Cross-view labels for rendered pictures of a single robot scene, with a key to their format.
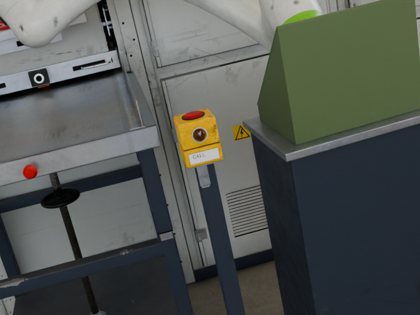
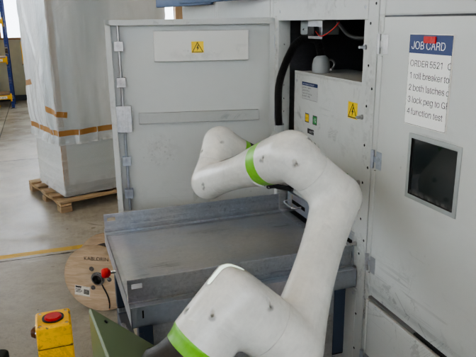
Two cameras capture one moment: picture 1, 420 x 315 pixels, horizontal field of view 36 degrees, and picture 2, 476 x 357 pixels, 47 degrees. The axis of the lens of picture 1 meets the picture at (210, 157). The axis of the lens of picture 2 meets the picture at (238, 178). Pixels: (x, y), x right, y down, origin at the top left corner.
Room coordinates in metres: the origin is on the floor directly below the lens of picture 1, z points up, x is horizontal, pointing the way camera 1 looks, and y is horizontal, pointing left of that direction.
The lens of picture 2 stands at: (1.48, -1.22, 1.57)
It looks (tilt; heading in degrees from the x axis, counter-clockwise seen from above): 16 degrees down; 78
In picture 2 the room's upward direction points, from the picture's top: 1 degrees counter-clockwise
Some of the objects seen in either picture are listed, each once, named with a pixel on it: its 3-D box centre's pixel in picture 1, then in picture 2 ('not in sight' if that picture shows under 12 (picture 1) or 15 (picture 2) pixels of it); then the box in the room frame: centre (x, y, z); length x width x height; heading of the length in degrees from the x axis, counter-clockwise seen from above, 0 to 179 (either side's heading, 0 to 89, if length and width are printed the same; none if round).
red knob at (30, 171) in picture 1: (30, 170); (108, 272); (1.42, 0.41, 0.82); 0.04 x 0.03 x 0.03; 7
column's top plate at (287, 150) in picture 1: (338, 117); not in sight; (1.56, -0.34, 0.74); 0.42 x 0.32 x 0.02; 101
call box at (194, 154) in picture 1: (197, 137); (54, 336); (1.30, 0.02, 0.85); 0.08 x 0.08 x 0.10; 7
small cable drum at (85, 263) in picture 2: not in sight; (104, 271); (1.34, 1.77, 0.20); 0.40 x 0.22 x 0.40; 158
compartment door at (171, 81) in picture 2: not in sight; (195, 118); (1.77, 0.88, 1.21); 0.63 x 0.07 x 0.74; 175
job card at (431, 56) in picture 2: not in sight; (426, 82); (2.17, -0.09, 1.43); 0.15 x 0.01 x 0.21; 97
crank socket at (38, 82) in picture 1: (39, 77); not in sight; (2.13, 0.50, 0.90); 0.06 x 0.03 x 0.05; 97
